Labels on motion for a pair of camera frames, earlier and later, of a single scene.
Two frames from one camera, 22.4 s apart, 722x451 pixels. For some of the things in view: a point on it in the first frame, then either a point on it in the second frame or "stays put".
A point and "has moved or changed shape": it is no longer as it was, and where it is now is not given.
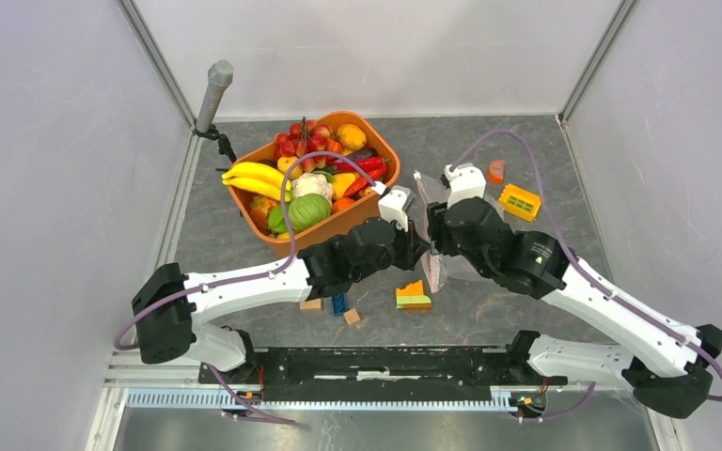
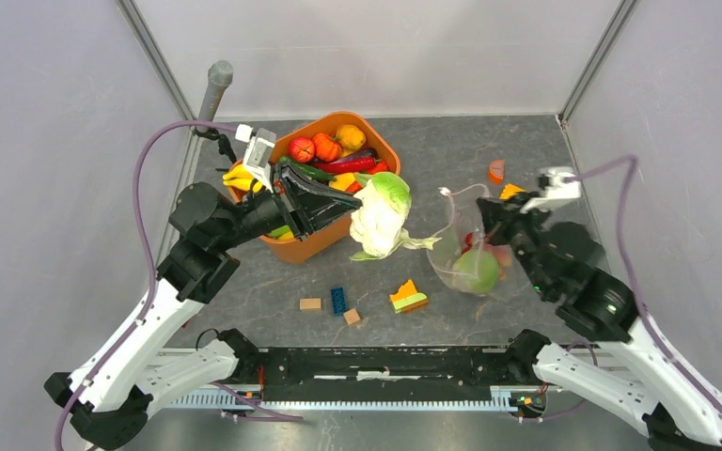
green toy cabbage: (306, 210) has moved or changed shape
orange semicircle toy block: (496, 171) stays put
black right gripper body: (450, 243) to (510, 222)
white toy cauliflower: (312, 183) has moved or changed shape
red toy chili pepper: (364, 164) stays put
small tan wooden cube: (352, 316) stays put
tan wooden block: (311, 304) stays put
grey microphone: (220, 74) stays put
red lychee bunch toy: (310, 142) has moved or changed shape
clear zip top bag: (441, 270) has moved or changed shape
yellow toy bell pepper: (341, 182) stays put
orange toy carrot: (355, 188) to (380, 167)
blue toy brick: (338, 302) stays put
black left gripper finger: (417, 248) to (311, 199)
